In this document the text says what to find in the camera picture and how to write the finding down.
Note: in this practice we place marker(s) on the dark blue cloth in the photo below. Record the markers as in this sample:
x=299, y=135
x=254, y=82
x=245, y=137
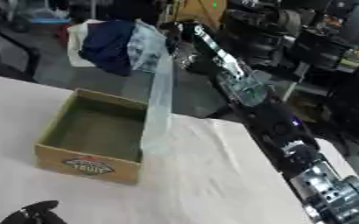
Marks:
x=108, y=46

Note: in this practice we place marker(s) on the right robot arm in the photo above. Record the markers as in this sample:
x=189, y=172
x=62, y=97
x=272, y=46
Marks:
x=274, y=128

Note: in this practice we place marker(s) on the tan cardboard box green inside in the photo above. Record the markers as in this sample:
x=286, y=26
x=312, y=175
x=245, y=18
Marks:
x=93, y=131

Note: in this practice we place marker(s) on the pale blue patterned cloth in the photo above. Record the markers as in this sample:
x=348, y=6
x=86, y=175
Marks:
x=148, y=49

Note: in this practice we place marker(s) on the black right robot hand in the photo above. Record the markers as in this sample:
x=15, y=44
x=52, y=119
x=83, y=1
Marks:
x=176, y=35

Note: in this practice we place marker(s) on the tan cardboard panel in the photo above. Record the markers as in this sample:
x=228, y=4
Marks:
x=200, y=11

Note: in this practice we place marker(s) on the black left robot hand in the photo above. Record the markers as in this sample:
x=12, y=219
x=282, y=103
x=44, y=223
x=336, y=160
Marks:
x=34, y=213

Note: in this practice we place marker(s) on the black equipment rack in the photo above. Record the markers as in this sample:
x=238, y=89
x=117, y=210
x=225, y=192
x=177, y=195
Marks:
x=320, y=49

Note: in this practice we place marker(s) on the tall clear plastic bottle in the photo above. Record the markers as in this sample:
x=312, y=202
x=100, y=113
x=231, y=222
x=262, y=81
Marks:
x=158, y=116

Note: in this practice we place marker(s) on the white cloth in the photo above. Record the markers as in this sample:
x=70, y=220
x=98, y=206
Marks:
x=76, y=43

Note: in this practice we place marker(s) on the black chair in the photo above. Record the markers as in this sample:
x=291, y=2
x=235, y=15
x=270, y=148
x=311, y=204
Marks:
x=9, y=49

